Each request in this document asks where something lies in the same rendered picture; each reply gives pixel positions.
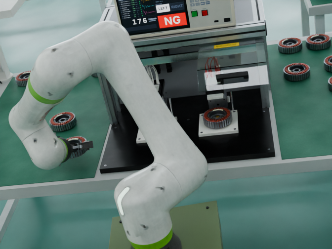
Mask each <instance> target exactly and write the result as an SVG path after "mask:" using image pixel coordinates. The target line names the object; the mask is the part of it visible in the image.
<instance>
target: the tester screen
mask: <svg viewBox="0 0 332 249"><path fill-rule="evenodd" d="M176 2H183V4H184V0H118V5H119V9H120V13H121V18H122V22H123V27H124V28H130V27H137V26H145V25H152V24H156V25H157V27H156V28H152V29H145V30H138V31H130V32H128V34H133V33H141V32H148V31H155V30H163V29H170V28H177V27H185V26H188V23H187V25H182V26H175V27H167V28H160V26H159V21H158V16H162V15H169V14H176V13H183V12H185V14H186V11H185V5H184V9H182V10H175V11H168V12H161V13H157V9H156V5H161V4H169V3H176ZM145 17H147V21H148V23H146V24H139V25H132V21H131V20H132V19H138V18H145ZM186 18H187V17H186ZM186 20H187V19H186Z"/></svg>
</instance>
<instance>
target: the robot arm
mask: <svg viewBox="0 0 332 249"><path fill-rule="evenodd" d="M94 73H101V74H103V75H104V76H105V77H106V79H107V80H108V82H109V83H110V84H111V86H112V87H113V88H114V90H115V91H116V93H117V94H118V96H119V97H120V99H121V100H122V102H123V103H124V104H125V106H126V108H127V109H128V111H129V112H130V114H131V116H132V117H133V119H134V121H135V122H136V124H137V126H138V127H139V129H140V131H141V133H142V135H143V137H144V138H145V140H146V142H147V144H148V146H149V148H150V150H151V152H152V154H153V156H154V162H153V163H152V164H150V165H149V166H147V167H146V168H144V169H141V170H139V171H137V172H135V173H133V174H131V175H129V176H127V177H126V178H124V179H123V180H122V181H120V182H119V184H118V185H117V186H116V188H115V191H114V199H115V202H116V205H117V209H118V212H119V215H120V218H121V221H122V224H123V227H124V230H125V233H126V236H127V238H128V240H129V241H130V243H131V247H130V249H182V245H181V241H180V239H179V237H178V236H177V235H176V234H175V233H173V231H172V220H171V217H170V213H169V212H170V210H171V209H172V208H173V207H174V206H176V205H177V204H178V203H180V202H181V201H182V200H184V199H185V198H186V197H188V196H189V195H190V194H191V193H193V192H194V191H195V190H197V189H198V188H199V187H200V186H201V185H202V184H203V183H204V182H205V180H206V178H207V175H208V163H207V160H206V158H205V156H204V155H203V154H202V152H201V151H200V150H199V149H198V148H197V146H196V145H195V144H194V143H193V141H192V140H191V139H190V138H189V136H188V135H187V134H186V132H185V131H184V130H183V128H182V127H181V126H180V124H179V123H178V122H177V120H176V119H175V117H174V116H173V114H172V113H171V111H170V110H169V108H168V107H167V105H166V104H165V102H164V101H163V99H162V98H161V96H160V94H159V93H158V91H157V89H156V88H155V86H154V84H153V82H152V81H151V79H150V77H149V75H148V73H147V71H146V70H145V68H144V66H143V64H142V62H141V60H140V58H139V56H138V54H137V52H136V49H135V47H134V45H133V43H132V40H131V38H130V36H129V34H128V32H127V30H126V29H125V28H124V27H123V26H122V25H121V24H119V23H117V22H114V21H101V22H99V23H96V24H95V25H93V26H92V27H90V28H89V29H87V30H85V31H84V32H82V33H80V34H78V35H76V36H75V37H73V38H71V39H69V40H66V41H63V42H61V43H58V44H56V45H53V46H50V47H48V48H46V49H45V50H43V51H42V52H41V53H40V54H39V56H38V57H37V59H36V61H35V63H34V65H33V68H32V70H31V73H30V75H29V78H28V82H27V86H26V89H25V92H24V94H23V96H22V97H21V99H20V101H19V102H18V103H17V104H16V105H15V106H14V107H13V108H12V109H11V111H10V113H9V124H10V126H11V128H12V129H13V130H14V132H15V133H16V134H17V136H18V137H19V138H20V140H21V141H22V143H23V145H24V146H25V148H26V150H27V152H28V154H29V156H30V158H31V160H32V162H33V163H34V164H35V165H36V166H37V167H39V168H41V169H46V170H49V169H54V168H56V167H58V166H61V163H64V162H66V161H67V160H68V159H69V158H70V156H71V153H73V152H76V151H77V150H83V149H87V150H89V149H90V148H93V142H92V141H84V142H83V143H77V144H76V143H69V142H68V141H67V140H66V139H65V138H62V137H60V136H56V133H55V132H53V131H52V129H51V128H50V126H49V125H48V123H47V121H46V120H45V117H46V115H47V114H48V113H49V111H50V110H51V109H52V108H53V107H55V106H56V105H57V104H59V103H61V102H62V101H63V100H64V99H65V97H66V96H67V95H68V94H69V92H70V91H71V90H72V89H73V88H74V87H75V86H76V85H78V84H79V83H80V82H82V81H83V80H85V79H86V78H87V77H89V76H90V75H92V74H94Z"/></svg>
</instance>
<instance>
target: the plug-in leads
mask: <svg viewBox="0 0 332 249"><path fill-rule="evenodd" d="M152 66H153V65H152ZM145 67H146V68H147V72H148V75H149V77H150V79H151V81H152V82H153V84H154V78H153V75H152V72H151V69H152V68H153V69H154V71H155V74H156V84H160V82H159V77H158V72H157V70H156V68H155V67H154V66H153V67H152V68H150V65H149V67H148V66H145ZM145 67H144V68H145Z"/></svg>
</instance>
